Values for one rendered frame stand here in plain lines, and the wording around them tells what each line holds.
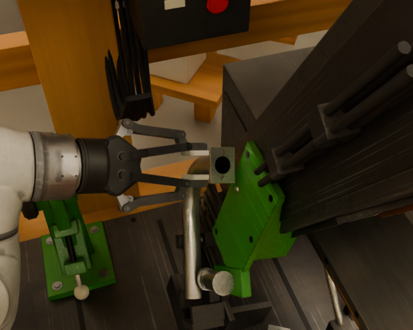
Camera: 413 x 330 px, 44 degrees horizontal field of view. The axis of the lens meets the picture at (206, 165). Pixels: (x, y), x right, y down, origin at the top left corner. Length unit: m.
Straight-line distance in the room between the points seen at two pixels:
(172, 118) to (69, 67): 1.82
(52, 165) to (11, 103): 2.34
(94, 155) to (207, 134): 1.96
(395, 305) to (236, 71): 0.47
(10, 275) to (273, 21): 0.71
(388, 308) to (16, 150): 0.54
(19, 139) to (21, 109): 2.27
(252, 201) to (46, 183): 0.29
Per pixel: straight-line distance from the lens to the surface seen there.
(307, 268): 1.07
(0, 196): 0.64
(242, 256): 0.80
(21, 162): 0.64
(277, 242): 0.80
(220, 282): 0.82
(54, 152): 0.66
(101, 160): 0.68
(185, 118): 2.70
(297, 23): 1.13
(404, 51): 0.37
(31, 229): 1.20
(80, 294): 0.99
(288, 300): 1.03
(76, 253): 1.00
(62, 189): 0.67
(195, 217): 0.89
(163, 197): 0.74
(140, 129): 0.73
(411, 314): 0.80
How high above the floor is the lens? 1.80
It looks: 47 degrees down
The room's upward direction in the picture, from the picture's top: straight up
